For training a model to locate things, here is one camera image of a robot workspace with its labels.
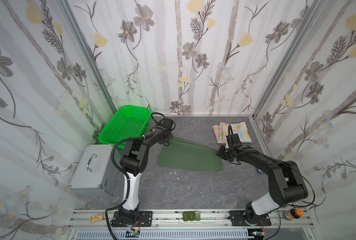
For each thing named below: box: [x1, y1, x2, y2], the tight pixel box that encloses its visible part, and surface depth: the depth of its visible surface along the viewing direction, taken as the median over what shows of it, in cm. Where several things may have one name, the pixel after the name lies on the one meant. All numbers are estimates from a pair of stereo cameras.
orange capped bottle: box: [284, 208, 305, 221], surface depth 72 cm
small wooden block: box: [89, 213, 104, 223], surface depth 75 cm
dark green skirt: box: [158, 137, 222, 171], surface depth 95 cm
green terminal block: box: [182, 211, 201, 222], surface depth 75 cm
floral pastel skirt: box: [212, 121, 253, 144], surface depth 110 cm
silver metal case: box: [69, 144, 120, 197], surface depth 76 cm
